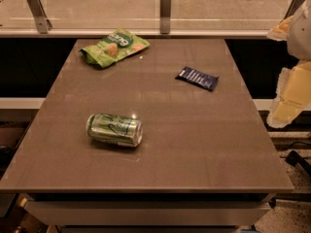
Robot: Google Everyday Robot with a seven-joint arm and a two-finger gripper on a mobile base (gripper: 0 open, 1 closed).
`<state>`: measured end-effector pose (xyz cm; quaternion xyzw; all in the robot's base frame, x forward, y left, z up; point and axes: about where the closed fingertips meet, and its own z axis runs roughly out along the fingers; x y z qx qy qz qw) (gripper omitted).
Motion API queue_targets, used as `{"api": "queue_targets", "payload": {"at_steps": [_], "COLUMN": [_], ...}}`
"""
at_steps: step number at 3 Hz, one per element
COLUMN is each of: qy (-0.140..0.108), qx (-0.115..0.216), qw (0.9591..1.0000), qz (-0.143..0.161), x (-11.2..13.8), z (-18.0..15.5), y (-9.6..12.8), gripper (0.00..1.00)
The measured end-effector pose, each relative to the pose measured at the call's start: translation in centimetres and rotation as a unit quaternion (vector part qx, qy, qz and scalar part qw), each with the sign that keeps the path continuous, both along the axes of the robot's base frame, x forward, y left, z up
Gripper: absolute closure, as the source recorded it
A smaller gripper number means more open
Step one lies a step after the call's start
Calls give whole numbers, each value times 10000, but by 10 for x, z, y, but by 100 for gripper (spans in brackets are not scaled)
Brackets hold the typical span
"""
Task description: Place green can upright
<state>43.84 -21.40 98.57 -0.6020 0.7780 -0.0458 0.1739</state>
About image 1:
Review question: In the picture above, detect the green soda can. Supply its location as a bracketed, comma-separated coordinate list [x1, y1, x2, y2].
[86, 113, 143, 148]

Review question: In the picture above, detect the white drawer front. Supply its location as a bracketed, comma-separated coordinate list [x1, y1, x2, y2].
[25, 201, 269, 226]

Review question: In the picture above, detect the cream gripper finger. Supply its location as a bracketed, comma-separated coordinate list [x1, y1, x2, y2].
[266, 61, 311, 128]
[267, 16, 293, 41]

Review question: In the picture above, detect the dark blue candy bar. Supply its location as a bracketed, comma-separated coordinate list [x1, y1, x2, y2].
[175, 66, 219, 91]

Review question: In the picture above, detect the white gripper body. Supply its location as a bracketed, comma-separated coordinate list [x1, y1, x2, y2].
[287, 0, 311, 61]

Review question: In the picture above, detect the left metal glass bracket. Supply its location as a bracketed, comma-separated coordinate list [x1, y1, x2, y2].
[26, 0, 52, 34]

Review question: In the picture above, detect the green snack bag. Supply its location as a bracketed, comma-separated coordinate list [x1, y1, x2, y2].
[80, 28, 150, 69]

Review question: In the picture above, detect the right metal glass bracket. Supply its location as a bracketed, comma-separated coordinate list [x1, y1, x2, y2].
[285, 0, 306, 18]

